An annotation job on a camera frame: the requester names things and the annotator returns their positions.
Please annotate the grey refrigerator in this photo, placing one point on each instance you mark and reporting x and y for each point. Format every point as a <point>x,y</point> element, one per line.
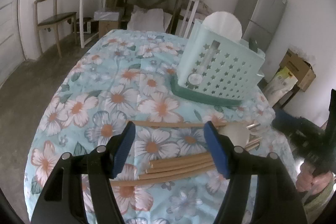
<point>260,8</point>

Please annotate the white panel door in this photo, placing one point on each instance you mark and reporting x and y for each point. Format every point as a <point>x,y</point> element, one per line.
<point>8,29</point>

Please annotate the metal spoon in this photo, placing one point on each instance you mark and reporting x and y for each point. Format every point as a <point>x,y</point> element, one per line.
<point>254,126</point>

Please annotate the wooden chair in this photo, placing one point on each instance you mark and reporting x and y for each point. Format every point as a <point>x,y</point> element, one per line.
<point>56,18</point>

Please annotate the small cardboard box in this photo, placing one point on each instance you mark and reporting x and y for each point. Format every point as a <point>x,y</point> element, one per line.
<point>109,28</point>

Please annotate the white plastic rice spoon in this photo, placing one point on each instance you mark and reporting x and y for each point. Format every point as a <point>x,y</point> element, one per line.
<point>235,136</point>

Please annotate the person's right hand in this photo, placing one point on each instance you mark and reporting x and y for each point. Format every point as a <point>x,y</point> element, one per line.
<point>312,179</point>

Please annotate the brown cardboard box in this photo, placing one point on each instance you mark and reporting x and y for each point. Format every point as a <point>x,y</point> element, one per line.
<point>296,66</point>

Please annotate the white pillow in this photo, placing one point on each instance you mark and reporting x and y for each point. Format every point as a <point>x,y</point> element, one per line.
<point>145,19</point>

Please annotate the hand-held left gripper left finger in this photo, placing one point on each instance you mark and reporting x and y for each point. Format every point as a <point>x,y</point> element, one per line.
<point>123,150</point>

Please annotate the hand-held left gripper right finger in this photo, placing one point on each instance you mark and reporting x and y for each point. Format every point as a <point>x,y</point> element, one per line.
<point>215,150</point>

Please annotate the white shell-shaped spoon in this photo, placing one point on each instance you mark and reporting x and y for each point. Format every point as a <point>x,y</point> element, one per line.
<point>223,24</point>

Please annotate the tan wooden chopstick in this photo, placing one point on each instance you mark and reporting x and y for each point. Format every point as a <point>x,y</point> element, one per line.
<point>181,160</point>
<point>178,166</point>
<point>170,123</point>
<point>157,180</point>
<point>170,173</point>

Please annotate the floral light blue tablecloth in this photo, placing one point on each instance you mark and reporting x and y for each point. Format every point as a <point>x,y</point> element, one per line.
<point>118,98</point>

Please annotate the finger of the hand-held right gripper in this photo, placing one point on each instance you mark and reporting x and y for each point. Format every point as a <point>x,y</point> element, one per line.
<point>284,121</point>

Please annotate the white and yellow sack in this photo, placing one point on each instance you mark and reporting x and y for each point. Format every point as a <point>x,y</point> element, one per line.
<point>278,85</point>

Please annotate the light green star-holed utensil basket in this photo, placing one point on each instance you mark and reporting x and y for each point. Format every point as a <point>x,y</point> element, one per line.
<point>223,74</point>

